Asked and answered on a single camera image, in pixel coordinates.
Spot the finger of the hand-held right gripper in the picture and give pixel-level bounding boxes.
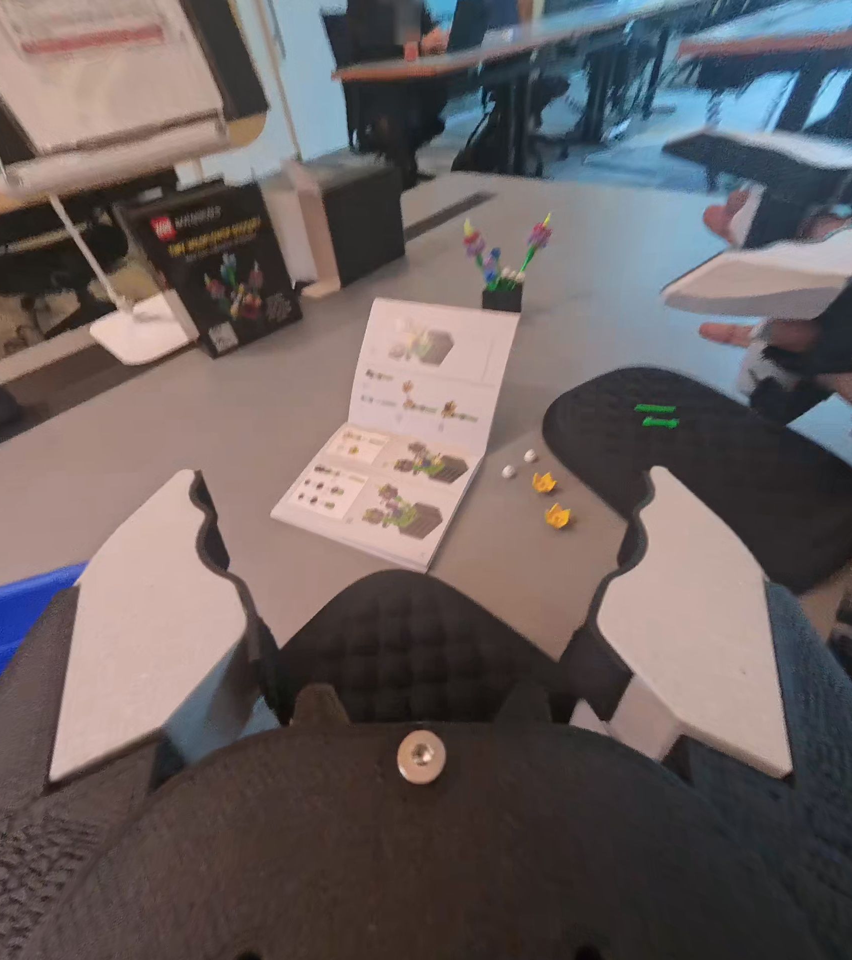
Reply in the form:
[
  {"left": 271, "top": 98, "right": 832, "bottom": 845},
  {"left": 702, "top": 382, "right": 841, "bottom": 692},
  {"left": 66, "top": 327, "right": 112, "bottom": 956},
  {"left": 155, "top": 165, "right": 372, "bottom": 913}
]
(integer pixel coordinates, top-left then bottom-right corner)
[
  {"left": 660, "top": 126, "right": 852, "bottom": 200},
  {"left": 660, "top": 223, "right": 852, "bottom": 322}
]

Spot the open instruction booklet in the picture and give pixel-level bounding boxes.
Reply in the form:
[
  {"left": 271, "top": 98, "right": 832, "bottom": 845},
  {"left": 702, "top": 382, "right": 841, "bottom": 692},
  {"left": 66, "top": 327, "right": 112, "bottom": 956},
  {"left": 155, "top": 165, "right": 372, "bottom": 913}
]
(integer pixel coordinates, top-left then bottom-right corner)
[{"left": 270, "top": 297, "right": 520, "bottom": 573}]

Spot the white flip chart board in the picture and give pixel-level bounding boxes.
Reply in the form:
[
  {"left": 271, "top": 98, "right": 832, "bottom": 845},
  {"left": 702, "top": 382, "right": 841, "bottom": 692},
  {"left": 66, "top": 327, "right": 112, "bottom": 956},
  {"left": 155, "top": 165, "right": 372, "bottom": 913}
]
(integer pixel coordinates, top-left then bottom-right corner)
[{"left": 0, "top": 0, "right": 271, "bottom": 200}]

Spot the brick flower bouquet model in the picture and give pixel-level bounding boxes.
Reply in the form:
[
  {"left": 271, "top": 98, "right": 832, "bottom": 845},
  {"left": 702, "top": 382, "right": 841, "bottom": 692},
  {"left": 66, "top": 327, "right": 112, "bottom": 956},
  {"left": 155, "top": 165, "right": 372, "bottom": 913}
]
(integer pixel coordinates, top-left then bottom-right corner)
[{"left": 462, "top": 213, "right": 553, "bottom": 313}]

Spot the person's right hand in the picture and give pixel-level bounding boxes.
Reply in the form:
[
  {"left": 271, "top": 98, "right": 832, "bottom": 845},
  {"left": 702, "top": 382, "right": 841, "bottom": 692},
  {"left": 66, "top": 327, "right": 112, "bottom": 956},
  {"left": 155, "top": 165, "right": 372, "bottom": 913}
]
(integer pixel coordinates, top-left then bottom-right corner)
[{"left": 699, "top": 186, "right": 768, "bottom": 350}]

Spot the long background table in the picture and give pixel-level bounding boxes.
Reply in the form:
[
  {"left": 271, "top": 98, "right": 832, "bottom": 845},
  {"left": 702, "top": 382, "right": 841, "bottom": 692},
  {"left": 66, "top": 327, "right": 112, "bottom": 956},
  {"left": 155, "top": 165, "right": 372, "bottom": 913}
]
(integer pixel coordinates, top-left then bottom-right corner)
[{"left": 332, "top": 0, "right": 704, "bottom": 84}]

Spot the black brick set box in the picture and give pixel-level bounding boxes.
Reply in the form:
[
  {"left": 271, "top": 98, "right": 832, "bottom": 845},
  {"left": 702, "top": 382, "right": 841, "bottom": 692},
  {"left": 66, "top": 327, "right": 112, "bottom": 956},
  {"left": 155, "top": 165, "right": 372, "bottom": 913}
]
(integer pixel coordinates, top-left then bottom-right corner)
[{"left": 117, "top": 180, "right": 304, "bottom": 360}]

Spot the white stand with base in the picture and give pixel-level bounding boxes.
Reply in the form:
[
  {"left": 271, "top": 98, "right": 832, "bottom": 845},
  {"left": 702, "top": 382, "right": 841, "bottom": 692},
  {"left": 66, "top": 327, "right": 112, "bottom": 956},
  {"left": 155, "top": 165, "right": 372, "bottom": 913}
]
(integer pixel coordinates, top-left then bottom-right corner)
[{"left": 0, "top": 45, "right": 199, "bottom": 367}]

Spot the black box with white panel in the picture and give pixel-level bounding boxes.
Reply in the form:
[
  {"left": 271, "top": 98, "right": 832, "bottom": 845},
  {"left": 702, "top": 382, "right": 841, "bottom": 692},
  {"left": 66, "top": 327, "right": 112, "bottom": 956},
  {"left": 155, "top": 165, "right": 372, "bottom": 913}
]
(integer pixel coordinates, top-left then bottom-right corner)
[{"left": 261, "top": 159, "right": 406, "bottom": 299}]

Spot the black quilted pad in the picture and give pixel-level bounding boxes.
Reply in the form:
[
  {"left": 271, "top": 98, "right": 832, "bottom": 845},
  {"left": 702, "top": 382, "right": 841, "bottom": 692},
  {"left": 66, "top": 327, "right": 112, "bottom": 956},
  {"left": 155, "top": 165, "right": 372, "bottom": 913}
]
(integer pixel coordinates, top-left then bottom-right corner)
[{"left": 543, "top": 366, "right": 852, "bottom": 594}]

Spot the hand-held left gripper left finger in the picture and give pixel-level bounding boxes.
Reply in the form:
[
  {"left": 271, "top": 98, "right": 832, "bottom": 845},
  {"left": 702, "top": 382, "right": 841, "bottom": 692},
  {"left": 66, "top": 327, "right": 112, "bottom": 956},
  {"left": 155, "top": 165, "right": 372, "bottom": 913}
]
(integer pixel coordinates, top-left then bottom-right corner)
[{"left": 48, "top": 468, "right": 262, "bottom": 785}]

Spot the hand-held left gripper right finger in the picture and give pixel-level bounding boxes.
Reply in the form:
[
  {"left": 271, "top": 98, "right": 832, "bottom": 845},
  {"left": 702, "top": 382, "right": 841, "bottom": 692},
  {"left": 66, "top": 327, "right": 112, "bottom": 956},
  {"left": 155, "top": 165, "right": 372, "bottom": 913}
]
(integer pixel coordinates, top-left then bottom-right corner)
[{"left": 572, "top": 465, "right": 796, "bottom": 780}]

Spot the grey desk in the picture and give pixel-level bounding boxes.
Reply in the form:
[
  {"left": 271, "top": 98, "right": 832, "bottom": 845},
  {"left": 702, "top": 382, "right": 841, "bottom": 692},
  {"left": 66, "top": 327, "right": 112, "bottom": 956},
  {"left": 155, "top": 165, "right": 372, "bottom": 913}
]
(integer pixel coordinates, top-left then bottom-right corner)
[{"left": 0, "top": 171, "right": 852, "bottom": 661}]

